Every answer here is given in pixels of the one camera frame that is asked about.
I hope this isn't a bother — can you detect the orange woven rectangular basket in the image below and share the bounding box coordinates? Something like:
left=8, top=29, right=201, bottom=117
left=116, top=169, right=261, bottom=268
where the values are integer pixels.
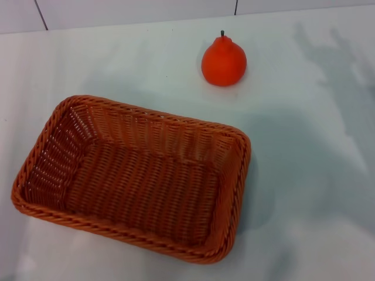
left=11, top=94, right=252, bottom=265

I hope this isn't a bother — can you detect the orange pear-shaped toy fruit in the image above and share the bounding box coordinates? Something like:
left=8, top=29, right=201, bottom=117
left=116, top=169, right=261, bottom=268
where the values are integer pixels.
left=201, top=30, right=247, bottom=87

